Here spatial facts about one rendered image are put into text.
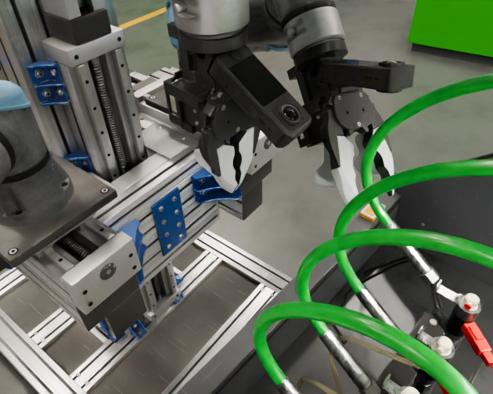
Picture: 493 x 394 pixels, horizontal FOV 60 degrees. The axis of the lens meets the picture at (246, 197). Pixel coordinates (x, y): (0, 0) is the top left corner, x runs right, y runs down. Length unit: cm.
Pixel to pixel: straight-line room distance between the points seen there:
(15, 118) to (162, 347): 104
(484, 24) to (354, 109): 340
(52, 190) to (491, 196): 80
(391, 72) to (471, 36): 348
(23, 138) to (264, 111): 46
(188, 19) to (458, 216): 69
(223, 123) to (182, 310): 124
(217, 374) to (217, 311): 95
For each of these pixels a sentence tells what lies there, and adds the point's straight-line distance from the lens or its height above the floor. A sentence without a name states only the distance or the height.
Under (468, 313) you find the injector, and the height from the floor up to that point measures 110.
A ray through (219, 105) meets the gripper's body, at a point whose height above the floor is 135.
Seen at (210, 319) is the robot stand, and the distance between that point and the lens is 162.
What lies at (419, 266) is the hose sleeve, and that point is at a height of 113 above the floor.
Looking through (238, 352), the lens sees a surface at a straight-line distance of 71.
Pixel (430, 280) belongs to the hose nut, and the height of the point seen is 111.
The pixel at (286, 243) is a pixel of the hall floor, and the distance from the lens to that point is 212.
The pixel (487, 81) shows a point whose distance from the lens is 46.
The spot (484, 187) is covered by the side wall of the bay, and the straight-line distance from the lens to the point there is 90.
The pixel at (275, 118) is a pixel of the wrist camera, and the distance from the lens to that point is 43.
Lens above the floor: 158
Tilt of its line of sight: 42 degrees down
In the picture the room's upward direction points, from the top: 2 degrees counter-clockwise
